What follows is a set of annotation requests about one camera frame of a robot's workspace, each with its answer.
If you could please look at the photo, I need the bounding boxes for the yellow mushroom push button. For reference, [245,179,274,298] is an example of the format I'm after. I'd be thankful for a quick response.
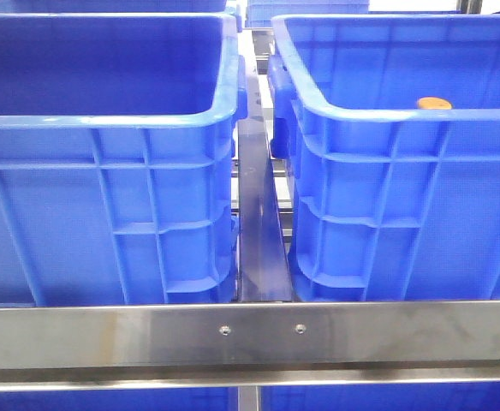
[417,96,453,110]

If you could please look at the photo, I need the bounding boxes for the blue plastic bin right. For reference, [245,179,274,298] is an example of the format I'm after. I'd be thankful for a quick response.
[269,15,500,301]

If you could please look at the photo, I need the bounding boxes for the blue plastic bin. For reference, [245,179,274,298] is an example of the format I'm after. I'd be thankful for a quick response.
[269,15,500,301]
[0,13,247,307]

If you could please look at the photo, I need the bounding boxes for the blue plastic bin left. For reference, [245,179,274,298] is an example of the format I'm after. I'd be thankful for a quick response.
[0,13,247,307]

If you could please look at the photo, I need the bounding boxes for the blue bin far back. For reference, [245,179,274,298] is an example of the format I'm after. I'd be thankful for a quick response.
[246,0,370,28]

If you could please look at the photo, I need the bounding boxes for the blue bin lower left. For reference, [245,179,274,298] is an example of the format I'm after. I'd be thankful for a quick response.
[0,388,237,410]

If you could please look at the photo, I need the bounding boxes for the blue bin lower right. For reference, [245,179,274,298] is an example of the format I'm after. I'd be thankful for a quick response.
[262,382,500,410]

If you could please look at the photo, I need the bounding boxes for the blue bin back left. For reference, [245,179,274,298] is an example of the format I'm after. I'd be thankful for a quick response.
[0,0,242,32]

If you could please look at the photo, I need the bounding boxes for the steel centre divider rail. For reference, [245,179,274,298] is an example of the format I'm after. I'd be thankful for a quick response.
[238,57,293,302]

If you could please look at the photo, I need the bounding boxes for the stainless steel front rail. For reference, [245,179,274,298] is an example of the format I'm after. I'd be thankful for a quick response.
[0,301,500,391]

